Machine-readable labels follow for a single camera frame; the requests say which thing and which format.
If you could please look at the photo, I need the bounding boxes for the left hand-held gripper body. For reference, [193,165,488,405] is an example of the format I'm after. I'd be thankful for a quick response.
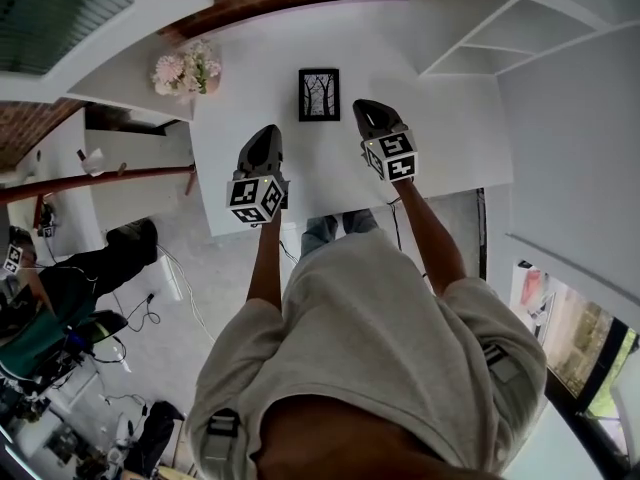
[225,123,292,227]

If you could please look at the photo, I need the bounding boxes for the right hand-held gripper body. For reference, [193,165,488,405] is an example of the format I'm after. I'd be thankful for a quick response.
[352,98,420,184]

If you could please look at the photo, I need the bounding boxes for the black picture frame tree print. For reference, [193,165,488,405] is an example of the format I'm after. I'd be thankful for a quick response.
[298,68,342,123]

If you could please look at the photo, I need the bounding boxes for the person's right forearm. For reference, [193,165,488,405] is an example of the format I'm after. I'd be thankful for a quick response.
[396,176,469,299]

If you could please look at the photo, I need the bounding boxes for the person's left forearm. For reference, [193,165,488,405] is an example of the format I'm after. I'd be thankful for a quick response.
[246,220,285,314]

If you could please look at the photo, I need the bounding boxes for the person's legs in jeans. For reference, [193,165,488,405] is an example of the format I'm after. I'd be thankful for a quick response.
[299,208,380,258]

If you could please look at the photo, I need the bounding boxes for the white power strip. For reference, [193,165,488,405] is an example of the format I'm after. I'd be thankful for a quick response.
[158,256,185,303]

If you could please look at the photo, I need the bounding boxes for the black upright pole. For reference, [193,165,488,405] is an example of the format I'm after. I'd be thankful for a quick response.
[475,187,489,282]

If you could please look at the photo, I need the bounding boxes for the pink flower bouquet in vase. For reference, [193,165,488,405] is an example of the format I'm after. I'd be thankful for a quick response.
[151,38,223,105]

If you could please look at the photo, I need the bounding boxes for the white crumpled paper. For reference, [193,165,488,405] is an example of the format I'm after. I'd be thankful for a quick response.
[79,147,107,177]

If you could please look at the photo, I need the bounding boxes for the person's beige shirt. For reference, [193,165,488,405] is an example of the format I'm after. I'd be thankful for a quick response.
[184,227,549,480]

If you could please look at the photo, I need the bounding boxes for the white open shelf unit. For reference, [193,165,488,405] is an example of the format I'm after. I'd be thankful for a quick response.
[417,0,640,78]

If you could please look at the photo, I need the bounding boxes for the green window shutter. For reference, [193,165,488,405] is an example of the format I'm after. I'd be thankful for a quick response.
[0,0,135,75]

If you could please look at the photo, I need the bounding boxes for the black framed window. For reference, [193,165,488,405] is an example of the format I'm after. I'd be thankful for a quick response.
[542,287,640,464]

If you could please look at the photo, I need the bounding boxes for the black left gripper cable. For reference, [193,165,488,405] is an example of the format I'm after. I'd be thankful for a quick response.
[277,237,300,265]

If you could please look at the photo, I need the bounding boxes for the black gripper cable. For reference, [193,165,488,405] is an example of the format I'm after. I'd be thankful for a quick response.
[277,237,300,265]
[385,195,404,253]

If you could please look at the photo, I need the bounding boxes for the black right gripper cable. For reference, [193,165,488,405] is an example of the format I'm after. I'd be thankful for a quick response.
[385,195,404,253]

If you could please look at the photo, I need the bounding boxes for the white floor cable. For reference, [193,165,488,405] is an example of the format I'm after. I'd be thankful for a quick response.
[155,242,217,344]

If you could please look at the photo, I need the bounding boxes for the red metal rail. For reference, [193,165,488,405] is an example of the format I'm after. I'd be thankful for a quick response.
[0,163,197,229]

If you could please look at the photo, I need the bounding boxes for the black floor cable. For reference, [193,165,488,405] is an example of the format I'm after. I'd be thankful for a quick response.
[110,291,162,333]

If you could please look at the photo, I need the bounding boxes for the wall poster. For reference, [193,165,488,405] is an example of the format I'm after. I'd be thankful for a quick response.
[509,260,569,342]

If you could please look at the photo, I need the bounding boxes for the grey chest strap buckle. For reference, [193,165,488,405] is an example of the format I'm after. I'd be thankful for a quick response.
[480,342,524,384]
[202,407,242,462]

